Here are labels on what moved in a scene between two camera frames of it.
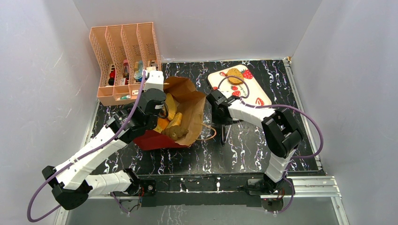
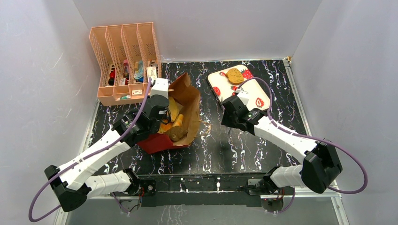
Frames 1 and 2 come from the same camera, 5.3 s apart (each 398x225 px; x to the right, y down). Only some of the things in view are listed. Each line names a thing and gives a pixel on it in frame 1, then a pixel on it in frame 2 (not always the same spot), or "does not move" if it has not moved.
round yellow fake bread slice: (235, 80) does not move
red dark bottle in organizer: (111, 81) does not move
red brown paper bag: (189, 103) does not move
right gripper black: (224, 124) -> (230, 114)
